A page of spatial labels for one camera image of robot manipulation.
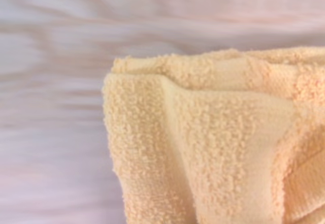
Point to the yellow terry towel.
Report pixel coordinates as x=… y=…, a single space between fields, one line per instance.
x=203 y=145

